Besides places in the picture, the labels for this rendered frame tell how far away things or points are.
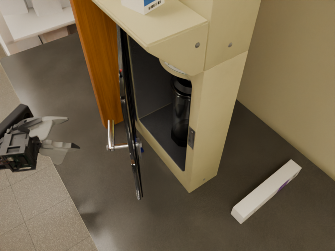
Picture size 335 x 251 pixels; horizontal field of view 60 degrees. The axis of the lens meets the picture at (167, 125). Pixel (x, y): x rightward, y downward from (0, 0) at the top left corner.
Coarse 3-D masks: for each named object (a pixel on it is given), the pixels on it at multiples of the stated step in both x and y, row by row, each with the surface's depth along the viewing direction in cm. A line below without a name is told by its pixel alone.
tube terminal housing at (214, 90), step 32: (192, 0) 46; (224, 0) 43; (256, 0) 48; (224, 32) 48; (224, 64) 54; (192, 96) 59; (224, 96) 62; (192, 128) 66; (224, 128) 73; (192, 160) 74
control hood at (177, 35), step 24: (96, 0) 49; (120, 0) 48; (168, 0) 48; (120, 24) 44; (144, 24) 43; (168, 24) 43; (192, 24) 43; (144, 48) 41; (168, 48) 43; (192, 48) 46; (192, 72) 50
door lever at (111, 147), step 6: (108, 120) 71; (108, 126) 70; (114, 126) 71; (108, 132) 69; (114, 132) 69; (108, 138) 68; (114, 138) 68; (108, 144) 67; (114, 144) 67; (120, 144) 67; (126, 144) 67; (114, 150) 67
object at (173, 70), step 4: (160, 60) 68; (164, 64) 67; (168, 64) 66; (168, 68) 66; (172, 68) 65; (176, 68) 64; (172, 72) 65; (176, 72) 65; (180, 72) 64; (180, 76) 65; (184, 76) 64
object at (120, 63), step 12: (120, 36) 63; (120, 48) 60; (120, 60) 57; (120, 72) 55; (120, 84) 53; (120, 96) 51; (132, 120) 82; (132, 132) 71; (132, 156) 63; (132, 168) 67
